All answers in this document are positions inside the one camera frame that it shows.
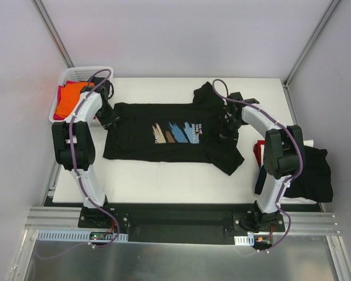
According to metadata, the right aluminium corner post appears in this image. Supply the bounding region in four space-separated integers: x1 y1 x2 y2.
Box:
283 0 343 88

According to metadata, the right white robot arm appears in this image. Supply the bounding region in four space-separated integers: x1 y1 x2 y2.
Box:
223 92 304 233

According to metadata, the left white cable duct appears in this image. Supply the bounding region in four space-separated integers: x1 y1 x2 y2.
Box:
37 230 129 243

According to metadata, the white cable duct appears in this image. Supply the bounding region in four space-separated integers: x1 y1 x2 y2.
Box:
234 234 254 246
37 230 129 243

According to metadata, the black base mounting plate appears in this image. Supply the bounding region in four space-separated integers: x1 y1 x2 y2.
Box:
77 202 292 244

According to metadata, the white plastic laundry basket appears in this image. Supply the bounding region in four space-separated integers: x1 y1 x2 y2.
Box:
49 66 114 123

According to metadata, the right white cable duct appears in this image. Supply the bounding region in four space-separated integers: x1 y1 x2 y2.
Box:
234 234 254 246

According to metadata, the orange t shirt in basket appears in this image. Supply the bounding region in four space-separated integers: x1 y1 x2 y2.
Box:
54 82 90 117

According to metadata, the aluminium corner post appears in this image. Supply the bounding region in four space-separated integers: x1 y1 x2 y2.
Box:
283 0 343 88
31 0 75 68

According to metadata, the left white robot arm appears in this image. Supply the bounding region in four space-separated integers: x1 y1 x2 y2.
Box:
51 76 119 230

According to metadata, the black t shirt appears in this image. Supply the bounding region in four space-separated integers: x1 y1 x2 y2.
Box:
103 82 245 176
254 143 335 203

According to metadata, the left aluminium corner post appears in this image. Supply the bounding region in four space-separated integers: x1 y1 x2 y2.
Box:
31 0 75 68

